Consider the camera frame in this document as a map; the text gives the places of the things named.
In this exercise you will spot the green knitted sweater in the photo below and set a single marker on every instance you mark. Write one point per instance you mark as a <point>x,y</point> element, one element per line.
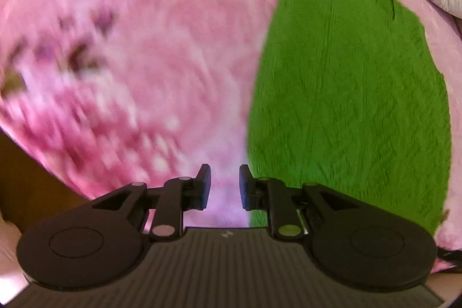
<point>348,95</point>

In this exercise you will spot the pink floral bed blanket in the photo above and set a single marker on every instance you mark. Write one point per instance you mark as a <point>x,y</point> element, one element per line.
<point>121,90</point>

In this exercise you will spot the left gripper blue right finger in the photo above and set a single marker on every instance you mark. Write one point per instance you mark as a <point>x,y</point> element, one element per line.
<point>272,196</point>

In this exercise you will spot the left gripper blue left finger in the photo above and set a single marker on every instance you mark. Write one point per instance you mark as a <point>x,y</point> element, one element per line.
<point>173,199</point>

